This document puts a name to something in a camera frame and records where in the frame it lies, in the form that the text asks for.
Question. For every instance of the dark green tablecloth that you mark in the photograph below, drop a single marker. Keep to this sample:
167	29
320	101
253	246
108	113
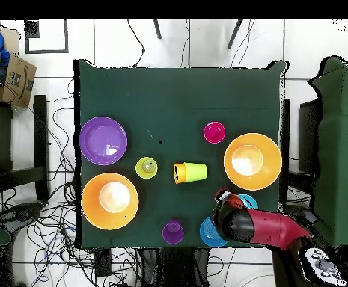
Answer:
176	104

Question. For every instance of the light blue opaque bowl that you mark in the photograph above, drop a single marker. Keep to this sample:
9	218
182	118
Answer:
250	201

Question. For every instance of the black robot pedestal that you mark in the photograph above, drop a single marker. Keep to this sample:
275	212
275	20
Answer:
176	269

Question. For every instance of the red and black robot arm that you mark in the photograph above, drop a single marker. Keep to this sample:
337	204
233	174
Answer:
269	230

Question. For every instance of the purple cup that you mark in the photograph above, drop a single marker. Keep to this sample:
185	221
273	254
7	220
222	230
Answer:
172	234

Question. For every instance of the purple bowl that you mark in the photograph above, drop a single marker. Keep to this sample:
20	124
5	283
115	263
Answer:
103	140

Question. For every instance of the black tripod leg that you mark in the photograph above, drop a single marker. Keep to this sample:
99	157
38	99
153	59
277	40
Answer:
235	33
157	30

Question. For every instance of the black square frame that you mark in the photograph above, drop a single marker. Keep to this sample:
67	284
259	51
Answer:
31	30

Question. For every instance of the green cup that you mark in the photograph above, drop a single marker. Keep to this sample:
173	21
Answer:
196	172

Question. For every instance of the black bench stand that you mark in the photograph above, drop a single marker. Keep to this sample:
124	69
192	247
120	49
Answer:
40	134

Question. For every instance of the large orange bowl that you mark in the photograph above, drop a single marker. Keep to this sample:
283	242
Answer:
269	173
92	209

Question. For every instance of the red cup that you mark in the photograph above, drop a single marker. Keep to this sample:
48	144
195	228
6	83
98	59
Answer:
214	133

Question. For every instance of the cardboard box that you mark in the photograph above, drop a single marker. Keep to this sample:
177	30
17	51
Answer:
19	80

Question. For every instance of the black power brick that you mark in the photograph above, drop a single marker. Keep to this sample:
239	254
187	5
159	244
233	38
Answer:
102	263

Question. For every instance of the translucent blue bowl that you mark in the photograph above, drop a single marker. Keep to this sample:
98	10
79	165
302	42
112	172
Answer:
208	236

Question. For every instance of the black monitor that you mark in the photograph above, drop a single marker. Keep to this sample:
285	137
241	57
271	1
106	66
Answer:
308	134

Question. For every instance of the orange cup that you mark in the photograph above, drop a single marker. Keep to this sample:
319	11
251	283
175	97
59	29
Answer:
182	173

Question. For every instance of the yellow cup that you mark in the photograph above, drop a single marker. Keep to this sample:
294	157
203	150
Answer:
140	172

